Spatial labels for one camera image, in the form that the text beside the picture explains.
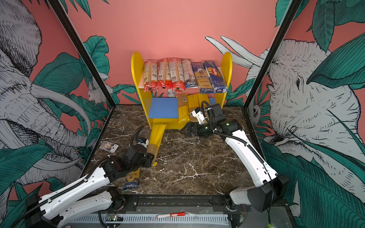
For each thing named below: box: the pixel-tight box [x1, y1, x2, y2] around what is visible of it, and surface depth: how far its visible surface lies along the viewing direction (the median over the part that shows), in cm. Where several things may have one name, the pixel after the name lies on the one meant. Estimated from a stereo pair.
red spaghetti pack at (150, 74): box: [143, 58, 159, 93], surface depth 77 cm
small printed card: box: [98, 140, 120, 153], surface depth 96 cm
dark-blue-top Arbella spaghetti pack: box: [191, 62, 215, 95], surface depth 76 cm
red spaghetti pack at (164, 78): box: [157, 57, 172, 89], surface depth 78 cm
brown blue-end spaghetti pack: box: [124, 168, 141, 190], surface depth 80 cm
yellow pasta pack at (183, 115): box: [176, 93, 191, 124], surface depth 97 cm
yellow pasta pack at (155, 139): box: [147, 124, 167, 167], surface depth 84 cm
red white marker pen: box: [156, 211, 186, 219], surface depth 72 cm
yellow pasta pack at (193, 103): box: [187, 93, 200, 123], surface depth 103 cm
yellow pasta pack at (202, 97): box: [197, 93, 211, 108], surface depth 106 cm
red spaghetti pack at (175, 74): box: [166, 57, 186, 93], surface depth 77 cm
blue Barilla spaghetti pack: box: [203, 60, 228, 94], surface depth 75 cm
